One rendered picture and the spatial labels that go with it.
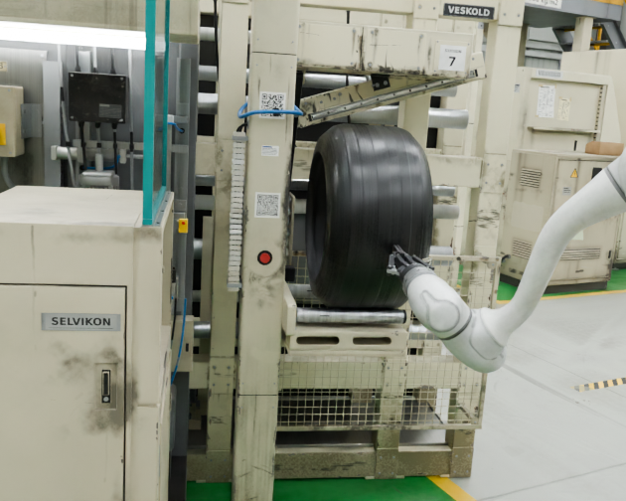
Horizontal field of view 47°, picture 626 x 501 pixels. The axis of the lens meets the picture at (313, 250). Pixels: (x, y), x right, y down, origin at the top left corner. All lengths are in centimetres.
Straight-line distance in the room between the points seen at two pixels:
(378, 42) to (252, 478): 147
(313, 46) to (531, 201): 452
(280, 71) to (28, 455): 121
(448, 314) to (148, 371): 65
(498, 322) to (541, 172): 495
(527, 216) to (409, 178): 473
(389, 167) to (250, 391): 82
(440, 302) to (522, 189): 520
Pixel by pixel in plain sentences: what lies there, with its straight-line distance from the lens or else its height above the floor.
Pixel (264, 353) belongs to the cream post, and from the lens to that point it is 223.
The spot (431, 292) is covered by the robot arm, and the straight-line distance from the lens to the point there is 162.
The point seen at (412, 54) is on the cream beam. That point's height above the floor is 170.
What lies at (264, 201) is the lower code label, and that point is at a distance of 212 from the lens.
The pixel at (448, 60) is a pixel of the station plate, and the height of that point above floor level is 169.
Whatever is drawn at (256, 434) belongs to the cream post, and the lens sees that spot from 234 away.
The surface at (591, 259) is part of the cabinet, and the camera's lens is 702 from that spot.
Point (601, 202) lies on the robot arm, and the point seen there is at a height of 136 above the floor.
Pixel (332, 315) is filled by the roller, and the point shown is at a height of 91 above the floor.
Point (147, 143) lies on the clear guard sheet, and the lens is 139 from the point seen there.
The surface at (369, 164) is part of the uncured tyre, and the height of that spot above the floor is 136.
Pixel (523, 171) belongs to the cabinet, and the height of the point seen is 106.
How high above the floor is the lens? 151
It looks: 11 degrees down
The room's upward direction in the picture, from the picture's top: 4 degrees clockwise
